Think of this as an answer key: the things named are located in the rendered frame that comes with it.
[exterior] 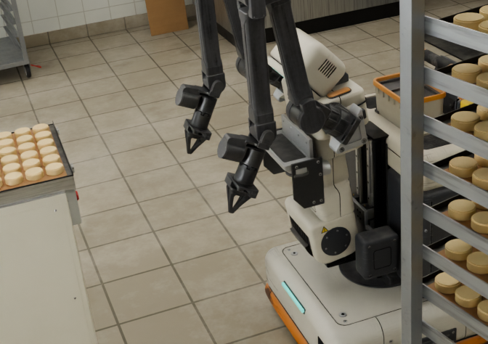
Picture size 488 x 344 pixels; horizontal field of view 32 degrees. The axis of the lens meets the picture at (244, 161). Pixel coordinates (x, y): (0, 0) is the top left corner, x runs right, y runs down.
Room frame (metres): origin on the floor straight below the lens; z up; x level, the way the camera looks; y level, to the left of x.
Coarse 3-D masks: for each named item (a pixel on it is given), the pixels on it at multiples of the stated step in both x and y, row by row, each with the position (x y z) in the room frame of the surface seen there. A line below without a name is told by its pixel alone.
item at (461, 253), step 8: (456, 240) 1.35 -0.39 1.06; (448, 248) 1.32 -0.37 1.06; (456, 248) 1.32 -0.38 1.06; (464, 248) 1.32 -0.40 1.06; (472, 248) 1.34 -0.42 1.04; (448, 256) 1.32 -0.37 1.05; (456, 256) 1.31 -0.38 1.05; (464, 256) 1.30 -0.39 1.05; (472, 256) 1.29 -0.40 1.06; (480, 256) 1.29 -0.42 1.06; (464, 264) 1.29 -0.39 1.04; (472, 264) 1.27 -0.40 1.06; (480, 264) 1.26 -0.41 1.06; (472, 272) 1.27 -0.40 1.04; (480, 272) 1.26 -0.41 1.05
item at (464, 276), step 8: (424, 248) 1.33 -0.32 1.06; (424, 256) 1.33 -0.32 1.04; (432, 256) 1.31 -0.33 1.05; (440, 256) 1.29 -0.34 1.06; (440, 264) 1.29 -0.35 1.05; (448, 264) 1.27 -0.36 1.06; (456, 264) 1.26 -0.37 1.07; (448, 272) 1.27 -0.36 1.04; (456, 272) 1.26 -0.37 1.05; (464, 272) 1.24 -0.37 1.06; (464, 280) 1.24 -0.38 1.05; (472, 280) 1.22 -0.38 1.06; (480, 280) 1.21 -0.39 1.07; (472, 288) 1.22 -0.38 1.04; (480, 288) 1.21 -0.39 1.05
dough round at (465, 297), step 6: (462, 288) 1.31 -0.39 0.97; (468, 288) 1.31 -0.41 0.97; (456, 294) 1.30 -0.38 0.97; (462, 294) 1.30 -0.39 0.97; (468, 294) 1.29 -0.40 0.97; (474, 294) 1.29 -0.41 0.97; (456, 300) 1.29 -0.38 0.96; (462, 300) 1.28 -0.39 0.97; (468, 300) 1.28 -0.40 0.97; (474, 300) 1.28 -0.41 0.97; (480, 300) 1.28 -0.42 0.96; (468, 306) 1.28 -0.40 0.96; (474, 306) 1.28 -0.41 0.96
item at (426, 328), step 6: (426, 324) 1.32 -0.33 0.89; (426, 330) 1.32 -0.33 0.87; (432, 330) 1.31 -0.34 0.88; (426, 336) 1.32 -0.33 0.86; (432, 336) 1.31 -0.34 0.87; (438, 336) 1.29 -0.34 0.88; (444, 336) 1.28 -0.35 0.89; (438, 342) 1.29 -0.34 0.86; (444, 342) 1.28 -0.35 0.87; (450, 342) 1.27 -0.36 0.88
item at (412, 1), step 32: (416, 0) 1.32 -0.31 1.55; (416, 32) 1.32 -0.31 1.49; (416, 64) 1.32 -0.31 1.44; (416, 96) 1.32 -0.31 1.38; (416, 128) 1.33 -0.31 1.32; (416, 160) 1.33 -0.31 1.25; (416, 192) 1.33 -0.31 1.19; (416, 224) 1.33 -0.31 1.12; (416, 256) 1.33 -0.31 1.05; (416, 288) 1.33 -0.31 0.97; (416, 320) 1.33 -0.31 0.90
